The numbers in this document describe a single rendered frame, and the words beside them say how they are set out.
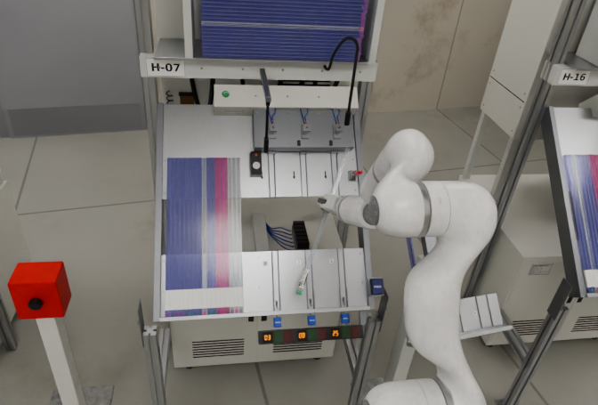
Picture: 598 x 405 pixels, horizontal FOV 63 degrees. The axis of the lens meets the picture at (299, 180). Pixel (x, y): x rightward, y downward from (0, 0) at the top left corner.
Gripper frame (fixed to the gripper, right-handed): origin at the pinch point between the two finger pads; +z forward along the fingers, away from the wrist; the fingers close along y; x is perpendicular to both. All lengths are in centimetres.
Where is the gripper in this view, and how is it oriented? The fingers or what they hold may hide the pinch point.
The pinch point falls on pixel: (328, 206)
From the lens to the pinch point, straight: 155.6
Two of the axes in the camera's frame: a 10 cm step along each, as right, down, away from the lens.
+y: -8.6, -4.2, -2.8
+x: -4.0, 9.1, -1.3
